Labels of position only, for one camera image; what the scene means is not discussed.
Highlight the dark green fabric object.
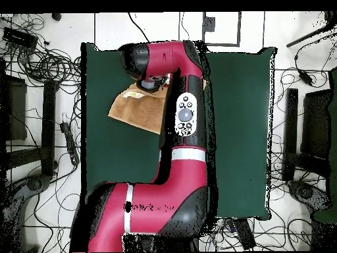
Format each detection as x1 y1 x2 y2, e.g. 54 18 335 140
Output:
313 67 337 225

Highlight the long black cable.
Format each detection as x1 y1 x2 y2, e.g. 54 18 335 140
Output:
128 12 150 42

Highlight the black power adapter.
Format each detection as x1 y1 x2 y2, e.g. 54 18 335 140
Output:
298 69 315 87

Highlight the orange terry towel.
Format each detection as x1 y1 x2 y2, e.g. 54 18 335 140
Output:
107 82 169 135

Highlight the dark green table cloth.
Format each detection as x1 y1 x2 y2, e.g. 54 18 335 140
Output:
80 42 277 221

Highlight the black stand bar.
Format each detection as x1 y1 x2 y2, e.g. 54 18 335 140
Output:
41 79 57 177
282 88 299 182

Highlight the black power strip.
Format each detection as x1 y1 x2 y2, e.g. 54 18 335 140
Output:
59 121 80 166

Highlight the small grey square plate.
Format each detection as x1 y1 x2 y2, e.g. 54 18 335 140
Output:
205 16 217 33

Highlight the black network switch box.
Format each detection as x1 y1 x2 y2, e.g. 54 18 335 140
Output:
1 26 39 52

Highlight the black rectangular device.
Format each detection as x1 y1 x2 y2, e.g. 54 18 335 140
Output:
233 218 257 250

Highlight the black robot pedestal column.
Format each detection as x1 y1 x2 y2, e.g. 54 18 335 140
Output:
123 233 199 252

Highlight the black office chair base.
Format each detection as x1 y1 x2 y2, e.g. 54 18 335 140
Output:
287 180 333 213
0 173 52 252

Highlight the black rod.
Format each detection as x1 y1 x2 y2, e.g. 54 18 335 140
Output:
286 22 337 49

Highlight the grey rectangular frame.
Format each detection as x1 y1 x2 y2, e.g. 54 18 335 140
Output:
201 11 242 47

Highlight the coiled black cable bundle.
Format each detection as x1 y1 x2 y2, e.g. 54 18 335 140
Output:
15 47 82 88

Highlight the dark flat panel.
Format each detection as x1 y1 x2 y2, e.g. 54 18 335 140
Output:
300 88 333 160
0 74 28 141

